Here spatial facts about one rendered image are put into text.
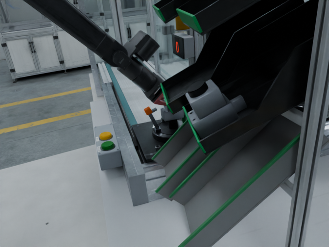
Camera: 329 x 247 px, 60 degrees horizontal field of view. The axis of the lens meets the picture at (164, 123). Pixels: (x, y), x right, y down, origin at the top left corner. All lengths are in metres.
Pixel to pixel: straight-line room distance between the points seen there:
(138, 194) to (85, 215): 0.16
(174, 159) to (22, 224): 0.45
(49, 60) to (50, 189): 5.18
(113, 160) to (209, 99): 0.55
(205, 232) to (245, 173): 0.12
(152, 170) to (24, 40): 5.39
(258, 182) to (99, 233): 0.46
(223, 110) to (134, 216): 0.47
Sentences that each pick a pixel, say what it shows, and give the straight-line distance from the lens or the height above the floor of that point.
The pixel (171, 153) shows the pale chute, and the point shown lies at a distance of 0.71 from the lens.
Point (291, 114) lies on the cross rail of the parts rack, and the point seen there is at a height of 1.23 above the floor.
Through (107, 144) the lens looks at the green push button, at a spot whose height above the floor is 0.97.
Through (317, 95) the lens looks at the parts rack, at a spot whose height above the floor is 1.27.
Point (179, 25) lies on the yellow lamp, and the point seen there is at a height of 1.28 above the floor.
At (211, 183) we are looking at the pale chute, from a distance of 0.57.
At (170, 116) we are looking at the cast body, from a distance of 0.87.
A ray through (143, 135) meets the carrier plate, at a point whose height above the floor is 0.97.
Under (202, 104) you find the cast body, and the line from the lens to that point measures 0.40.
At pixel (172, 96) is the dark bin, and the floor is 1.19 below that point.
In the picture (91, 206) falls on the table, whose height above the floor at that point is 0.86.
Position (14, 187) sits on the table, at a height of 0.86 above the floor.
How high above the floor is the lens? 1.40
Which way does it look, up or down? 26 degrees down
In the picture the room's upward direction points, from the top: 6 degrees counter-clockwise
